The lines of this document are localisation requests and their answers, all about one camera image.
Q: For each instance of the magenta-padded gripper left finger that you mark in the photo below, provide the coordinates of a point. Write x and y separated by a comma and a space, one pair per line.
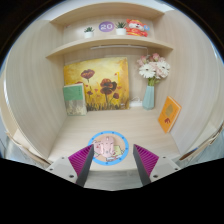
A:
80, 162

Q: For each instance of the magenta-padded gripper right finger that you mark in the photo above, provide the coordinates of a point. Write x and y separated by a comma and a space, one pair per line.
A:
146, 162

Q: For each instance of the round blue-rimmed cartoon mouse pad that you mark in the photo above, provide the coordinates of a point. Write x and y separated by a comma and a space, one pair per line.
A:
122, 141

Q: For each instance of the orange book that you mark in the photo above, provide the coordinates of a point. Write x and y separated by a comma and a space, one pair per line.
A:
169, 114

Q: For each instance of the green book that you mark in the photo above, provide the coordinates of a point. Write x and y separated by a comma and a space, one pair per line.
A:
74, 100

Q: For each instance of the teal faceted vase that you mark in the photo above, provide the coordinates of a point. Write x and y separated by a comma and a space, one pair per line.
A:
148, 99

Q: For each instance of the yellow poppy flower painting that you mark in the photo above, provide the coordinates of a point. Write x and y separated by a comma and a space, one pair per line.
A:
100, 83

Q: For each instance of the pink and white flower bouquet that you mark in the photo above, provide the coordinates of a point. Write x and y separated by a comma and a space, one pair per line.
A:
153, 68

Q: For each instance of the wooden shelf board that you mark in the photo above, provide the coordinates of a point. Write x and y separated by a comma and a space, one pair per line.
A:
110, 41

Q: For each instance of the small potted plant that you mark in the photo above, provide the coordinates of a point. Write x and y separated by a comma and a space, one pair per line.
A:
120, 30
88, 33

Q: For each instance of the red plush toy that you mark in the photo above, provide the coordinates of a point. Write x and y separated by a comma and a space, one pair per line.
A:
136, 28

